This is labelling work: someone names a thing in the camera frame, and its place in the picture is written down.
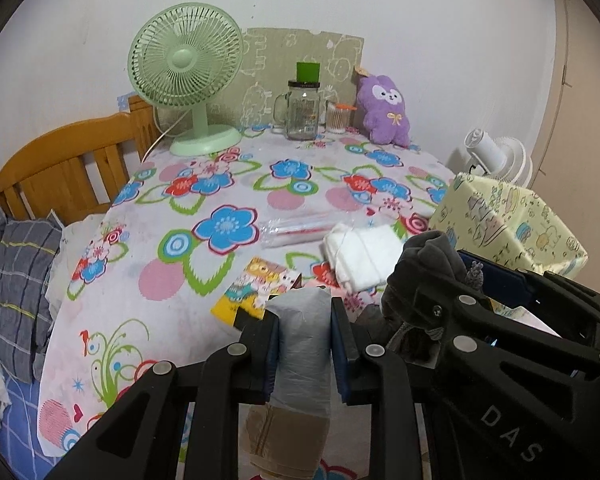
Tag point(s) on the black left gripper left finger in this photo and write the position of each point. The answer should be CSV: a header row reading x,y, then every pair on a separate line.
x,y
181,421

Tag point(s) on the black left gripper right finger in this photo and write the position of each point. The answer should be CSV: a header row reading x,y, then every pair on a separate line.
x,y
369,374

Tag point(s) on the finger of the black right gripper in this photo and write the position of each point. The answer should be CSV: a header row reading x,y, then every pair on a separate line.
x,y
524,351
567,307

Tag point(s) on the grey and tan sock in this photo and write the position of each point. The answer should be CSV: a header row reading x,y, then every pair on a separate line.
x,y
285,438

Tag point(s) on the white towel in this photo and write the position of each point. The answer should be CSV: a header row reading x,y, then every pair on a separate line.
x,y
362,258

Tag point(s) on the dark grey knit fabric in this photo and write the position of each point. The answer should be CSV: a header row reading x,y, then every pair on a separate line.
x,y
425,269

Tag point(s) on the clear plastic packaged roll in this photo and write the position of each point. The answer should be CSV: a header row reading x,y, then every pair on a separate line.
x,y
306,228

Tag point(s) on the blue checked bedsheet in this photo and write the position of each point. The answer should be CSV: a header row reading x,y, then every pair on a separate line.
x,y
19,444

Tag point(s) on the yellow cartoon storage box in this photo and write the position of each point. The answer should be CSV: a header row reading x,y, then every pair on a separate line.
x,y
507,225

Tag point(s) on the floral tablecloth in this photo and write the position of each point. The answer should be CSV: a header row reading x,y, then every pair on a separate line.
x,y
142,285

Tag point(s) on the beige door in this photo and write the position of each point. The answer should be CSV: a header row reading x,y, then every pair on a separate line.
x,y
566,156

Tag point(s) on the colourful cartoon card packet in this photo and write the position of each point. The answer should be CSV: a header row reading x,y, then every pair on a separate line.
x,y
246,298

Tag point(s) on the white standing fan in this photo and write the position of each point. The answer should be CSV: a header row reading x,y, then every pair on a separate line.
x,y
504,158

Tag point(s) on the grey plaid pillow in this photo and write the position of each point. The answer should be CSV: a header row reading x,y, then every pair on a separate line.
x,y
27,251

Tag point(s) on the purple plush rabbit toy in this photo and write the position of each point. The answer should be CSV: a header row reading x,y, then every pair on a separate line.
x,y
383,111

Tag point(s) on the toothpick jar orange lid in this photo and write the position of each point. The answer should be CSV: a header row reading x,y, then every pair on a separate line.
x,y
338,116

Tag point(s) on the wooden bed headboard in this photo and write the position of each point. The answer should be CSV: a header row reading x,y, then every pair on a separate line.
x,y
77,169

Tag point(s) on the glass mason jar mug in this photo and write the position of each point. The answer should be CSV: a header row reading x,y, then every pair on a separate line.
x,y
297,111

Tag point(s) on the green cup on jar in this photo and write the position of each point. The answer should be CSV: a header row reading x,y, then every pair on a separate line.
x,y
308,72

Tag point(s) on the green cartoon pattern board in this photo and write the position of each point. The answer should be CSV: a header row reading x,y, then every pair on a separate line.
x,y
270,61

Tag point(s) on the green desk fan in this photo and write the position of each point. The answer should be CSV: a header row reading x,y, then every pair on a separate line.
x,y
180,59

